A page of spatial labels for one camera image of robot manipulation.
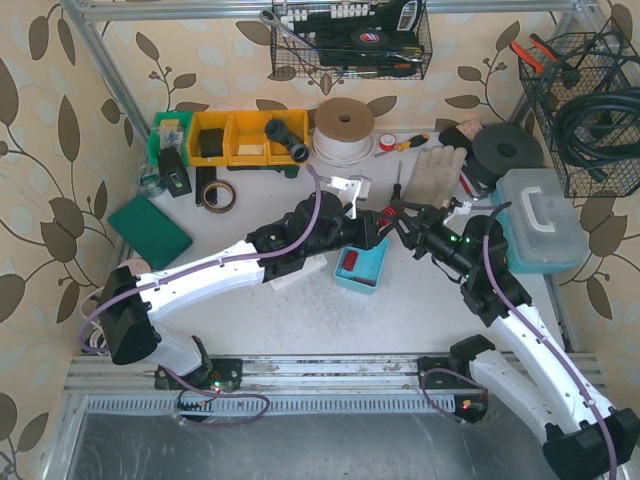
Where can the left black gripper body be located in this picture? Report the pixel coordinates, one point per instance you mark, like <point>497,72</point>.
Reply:
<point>364,231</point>

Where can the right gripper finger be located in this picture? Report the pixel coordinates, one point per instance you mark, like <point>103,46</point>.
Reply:
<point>407,230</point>
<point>402,207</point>

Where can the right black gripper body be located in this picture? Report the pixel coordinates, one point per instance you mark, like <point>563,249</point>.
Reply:
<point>417,236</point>

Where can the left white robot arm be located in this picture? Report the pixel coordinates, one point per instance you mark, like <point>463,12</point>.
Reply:
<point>132,310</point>

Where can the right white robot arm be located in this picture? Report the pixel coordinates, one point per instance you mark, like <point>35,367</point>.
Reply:
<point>582,434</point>

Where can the red springs in tray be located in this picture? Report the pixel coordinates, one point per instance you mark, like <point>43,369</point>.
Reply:
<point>348,266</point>

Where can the teal plastic parts tray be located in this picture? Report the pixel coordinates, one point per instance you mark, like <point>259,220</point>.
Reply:
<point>369,265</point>

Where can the beige work glove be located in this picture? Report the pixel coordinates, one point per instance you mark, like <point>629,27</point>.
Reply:
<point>435,176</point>

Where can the red tape roll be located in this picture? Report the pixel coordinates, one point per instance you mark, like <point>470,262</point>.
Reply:
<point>387,142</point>

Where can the black disc spool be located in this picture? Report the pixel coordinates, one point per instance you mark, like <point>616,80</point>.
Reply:
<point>498,148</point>

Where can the teal clear toolbox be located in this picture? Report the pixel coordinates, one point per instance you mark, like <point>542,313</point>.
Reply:
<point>541,226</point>

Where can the black pipe fitting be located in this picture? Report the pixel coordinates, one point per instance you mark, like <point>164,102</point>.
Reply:
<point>277,131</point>

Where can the brown tape roll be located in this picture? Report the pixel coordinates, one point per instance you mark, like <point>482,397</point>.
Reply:
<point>218,197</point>

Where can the yellow plastic bin row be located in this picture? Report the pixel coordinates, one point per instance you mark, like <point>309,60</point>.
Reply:
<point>237,138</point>

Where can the black green device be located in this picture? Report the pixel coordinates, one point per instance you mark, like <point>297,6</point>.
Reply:
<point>173,172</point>

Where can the green plastic bin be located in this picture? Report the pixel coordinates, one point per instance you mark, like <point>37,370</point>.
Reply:
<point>169,129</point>

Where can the green flat case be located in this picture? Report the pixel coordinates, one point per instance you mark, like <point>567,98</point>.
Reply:
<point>150,232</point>

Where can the glass jar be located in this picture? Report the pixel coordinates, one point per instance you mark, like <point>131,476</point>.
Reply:
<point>150,183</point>

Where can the round pink power strip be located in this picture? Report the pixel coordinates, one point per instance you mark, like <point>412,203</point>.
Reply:
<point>137,266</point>

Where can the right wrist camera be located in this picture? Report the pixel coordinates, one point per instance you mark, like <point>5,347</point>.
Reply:
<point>457,208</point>

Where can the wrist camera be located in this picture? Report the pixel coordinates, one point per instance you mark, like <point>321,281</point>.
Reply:
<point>457,208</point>
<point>350,191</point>

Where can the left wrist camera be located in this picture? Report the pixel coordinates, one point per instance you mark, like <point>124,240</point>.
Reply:
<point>350,191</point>

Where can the white four-peg base plate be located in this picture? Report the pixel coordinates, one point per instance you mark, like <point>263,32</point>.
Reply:
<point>311,265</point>

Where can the white cable spool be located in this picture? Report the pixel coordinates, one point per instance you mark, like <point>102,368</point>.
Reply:
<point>343,133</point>

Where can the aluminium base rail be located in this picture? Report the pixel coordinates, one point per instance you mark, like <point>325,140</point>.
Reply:
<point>278,384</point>

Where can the top wire basket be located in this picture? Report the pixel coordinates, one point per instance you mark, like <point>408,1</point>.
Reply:
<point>335,41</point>

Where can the wire basket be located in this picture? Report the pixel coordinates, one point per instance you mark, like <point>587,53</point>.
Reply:
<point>588,113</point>
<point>335,41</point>

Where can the right wire basket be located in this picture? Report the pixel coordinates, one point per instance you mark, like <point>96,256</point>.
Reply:
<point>588,113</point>

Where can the orange handled pliers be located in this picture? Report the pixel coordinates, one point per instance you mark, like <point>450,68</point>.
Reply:
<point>539,46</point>

